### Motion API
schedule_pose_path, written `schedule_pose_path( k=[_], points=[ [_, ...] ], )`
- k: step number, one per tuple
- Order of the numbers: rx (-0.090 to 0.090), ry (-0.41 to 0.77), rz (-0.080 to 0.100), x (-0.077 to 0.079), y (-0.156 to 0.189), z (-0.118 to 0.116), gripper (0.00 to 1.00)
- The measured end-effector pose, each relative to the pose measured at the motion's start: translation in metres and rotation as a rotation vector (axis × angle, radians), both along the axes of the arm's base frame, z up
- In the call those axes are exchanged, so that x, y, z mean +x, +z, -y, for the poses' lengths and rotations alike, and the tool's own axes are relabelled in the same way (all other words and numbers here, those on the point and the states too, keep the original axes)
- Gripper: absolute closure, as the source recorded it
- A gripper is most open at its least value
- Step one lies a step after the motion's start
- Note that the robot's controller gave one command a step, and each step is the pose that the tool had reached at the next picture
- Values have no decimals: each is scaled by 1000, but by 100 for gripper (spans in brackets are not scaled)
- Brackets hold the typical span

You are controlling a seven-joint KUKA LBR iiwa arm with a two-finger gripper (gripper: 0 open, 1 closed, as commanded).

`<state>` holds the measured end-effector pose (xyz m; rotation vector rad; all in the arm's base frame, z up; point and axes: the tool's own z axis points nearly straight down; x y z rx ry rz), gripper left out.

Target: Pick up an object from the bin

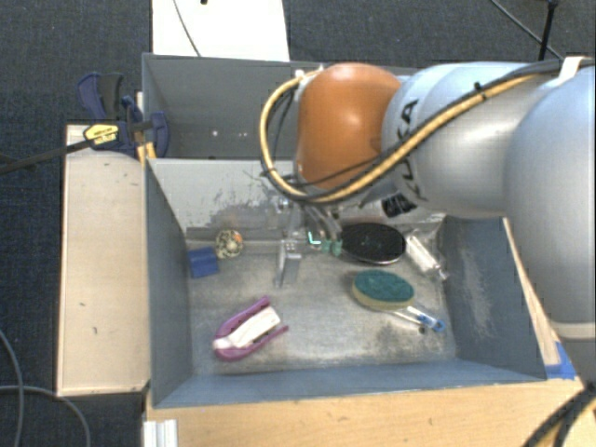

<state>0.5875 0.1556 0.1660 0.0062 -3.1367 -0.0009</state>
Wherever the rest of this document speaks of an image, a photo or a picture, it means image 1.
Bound black cylinder on white bracket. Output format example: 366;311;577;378
361;186;419;221

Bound green and yellow round sponge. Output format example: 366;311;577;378
350;268;417;313

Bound black round disc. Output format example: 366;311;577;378
339;222;408;266

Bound clear tool with blue tip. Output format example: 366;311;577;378
389;304;447;335

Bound patterned small ball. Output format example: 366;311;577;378
214;228;245;261

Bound clear plastic tube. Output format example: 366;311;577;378
403;229;449;282

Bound pale wood flat board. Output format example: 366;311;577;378
55;123;153;398

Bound grey metal bin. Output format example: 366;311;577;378
141;52;549;410

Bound blue block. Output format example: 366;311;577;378
187;246;221;279

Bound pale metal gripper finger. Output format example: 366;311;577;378
274;247;290;290
284;247;303;286

